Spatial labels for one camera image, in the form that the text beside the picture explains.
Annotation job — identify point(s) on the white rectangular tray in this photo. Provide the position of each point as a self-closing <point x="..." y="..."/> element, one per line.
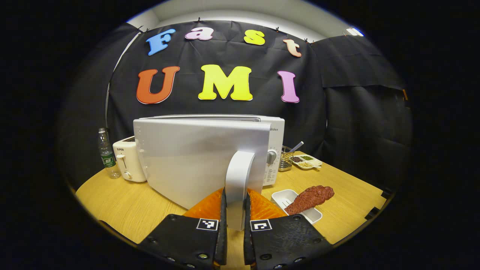
<point x="283" y="197"/>

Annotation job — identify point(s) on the small ceiling light panel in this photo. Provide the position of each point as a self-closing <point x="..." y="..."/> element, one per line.
<point x="354" y="32"/>

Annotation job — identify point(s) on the clear water bottle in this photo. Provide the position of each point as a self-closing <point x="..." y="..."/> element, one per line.
<point x="108" y="157"/>

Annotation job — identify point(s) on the brown meat piece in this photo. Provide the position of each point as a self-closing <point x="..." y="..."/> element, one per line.
<point x="311" y="197"/>

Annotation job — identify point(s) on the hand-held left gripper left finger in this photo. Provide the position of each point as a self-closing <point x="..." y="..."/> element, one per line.
<point x="223" y="240"/>

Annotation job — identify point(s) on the black table edge bracket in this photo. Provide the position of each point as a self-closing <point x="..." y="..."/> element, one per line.
<point x="386" y="193"/>
<point x="372" y="213"/>

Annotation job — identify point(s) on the white microwave oven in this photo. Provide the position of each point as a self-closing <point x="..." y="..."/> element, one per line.
<point x="195" y="157"/>

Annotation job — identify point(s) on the white toaster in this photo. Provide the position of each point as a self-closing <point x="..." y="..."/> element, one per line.
<point x="125" y="161"/>

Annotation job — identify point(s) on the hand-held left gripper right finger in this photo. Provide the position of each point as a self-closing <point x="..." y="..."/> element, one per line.
<point x="247" y="240"/>

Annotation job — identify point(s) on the white divided condiment dish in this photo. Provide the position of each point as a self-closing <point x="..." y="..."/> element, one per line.
<point x="307" y="162"/>

